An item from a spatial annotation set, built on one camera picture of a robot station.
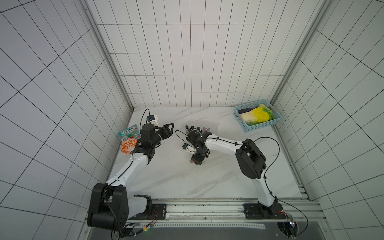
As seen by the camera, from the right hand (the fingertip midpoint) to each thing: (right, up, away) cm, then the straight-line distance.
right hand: (193, 160), depth 91 cm
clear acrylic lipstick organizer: (+5, +21, +7) cm, 23 cm away
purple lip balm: (+7, +20, +6) cm, 22 cm away
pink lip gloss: (-1, +1, -4) cm, 4 cm away
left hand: (-14, +21, -6) cm, 26 cm away
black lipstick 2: (+3, +20, +7) cm, 21 cm away
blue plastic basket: (+61, +28, +15) cm, 69 cm away
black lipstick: (-5, +21, +8) cm, 23 cm away
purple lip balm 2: (+10, +19, +6) cm, 23 cm away
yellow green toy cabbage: (+49, +30, +14) cm, 59 cm away
